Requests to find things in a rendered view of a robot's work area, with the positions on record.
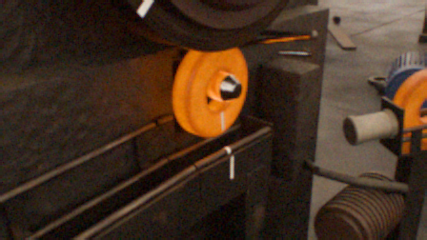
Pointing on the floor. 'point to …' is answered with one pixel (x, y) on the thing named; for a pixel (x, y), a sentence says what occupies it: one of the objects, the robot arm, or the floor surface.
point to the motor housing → (359, 212)
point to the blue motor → (398, 70)
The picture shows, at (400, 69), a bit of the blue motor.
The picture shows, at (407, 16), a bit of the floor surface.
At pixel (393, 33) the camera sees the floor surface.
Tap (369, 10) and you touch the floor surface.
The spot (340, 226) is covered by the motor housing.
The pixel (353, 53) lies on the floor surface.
